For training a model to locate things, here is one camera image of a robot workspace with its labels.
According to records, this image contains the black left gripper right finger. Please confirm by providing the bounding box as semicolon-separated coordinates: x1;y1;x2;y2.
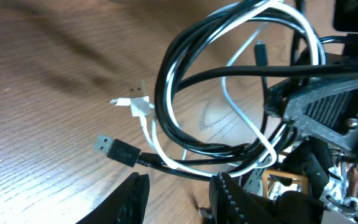
209;173;278;224

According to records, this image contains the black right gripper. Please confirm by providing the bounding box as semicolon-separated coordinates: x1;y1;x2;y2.
264;78;358;155

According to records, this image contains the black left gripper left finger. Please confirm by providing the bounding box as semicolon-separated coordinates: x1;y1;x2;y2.
77;172;150;224

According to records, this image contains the black usb cable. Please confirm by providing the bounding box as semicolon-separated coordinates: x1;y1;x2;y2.
92;0;358;182

